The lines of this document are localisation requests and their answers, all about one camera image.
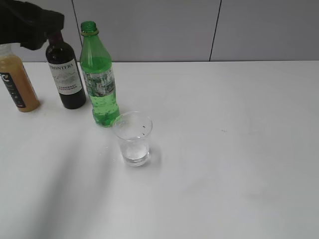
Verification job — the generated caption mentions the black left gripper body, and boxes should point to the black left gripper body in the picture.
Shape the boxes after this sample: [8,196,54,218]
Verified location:
[0,0,49,45]

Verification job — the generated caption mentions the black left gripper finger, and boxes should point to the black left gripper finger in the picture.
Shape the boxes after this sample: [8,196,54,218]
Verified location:
[42,9,65,34]
[20,34,47,50]

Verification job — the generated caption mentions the green sprite plastic bottle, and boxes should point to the green sprite plastic bottle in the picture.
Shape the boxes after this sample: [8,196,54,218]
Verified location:
[80,21,120,127]

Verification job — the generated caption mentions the transparent plastic cup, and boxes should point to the transparent plastic cup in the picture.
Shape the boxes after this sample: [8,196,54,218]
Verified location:
[112,112,153,167]

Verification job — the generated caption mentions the dark red wine bottle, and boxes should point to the dark red wine bottle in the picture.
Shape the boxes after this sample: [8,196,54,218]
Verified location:
[45,31,86,110]

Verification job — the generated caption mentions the orange juice bottle white cap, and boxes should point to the orange juice bottle white cap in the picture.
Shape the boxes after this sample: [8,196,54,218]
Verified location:
[0,44,40,113]

